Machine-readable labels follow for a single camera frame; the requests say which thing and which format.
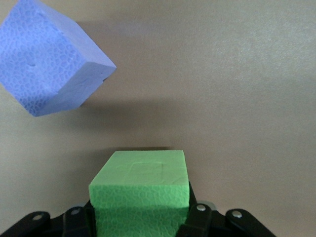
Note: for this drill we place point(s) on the green foam cube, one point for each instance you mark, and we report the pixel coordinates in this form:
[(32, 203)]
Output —
[(140, 187)]

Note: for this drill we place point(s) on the purple foam cube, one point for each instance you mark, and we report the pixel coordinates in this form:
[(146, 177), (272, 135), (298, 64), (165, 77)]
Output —
[(44, 56)]

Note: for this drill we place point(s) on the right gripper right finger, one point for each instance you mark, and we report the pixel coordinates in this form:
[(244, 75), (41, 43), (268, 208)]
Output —
[(207, 219)]

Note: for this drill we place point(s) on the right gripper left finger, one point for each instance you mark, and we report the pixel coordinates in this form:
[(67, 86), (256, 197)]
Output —
[(76, 219)]

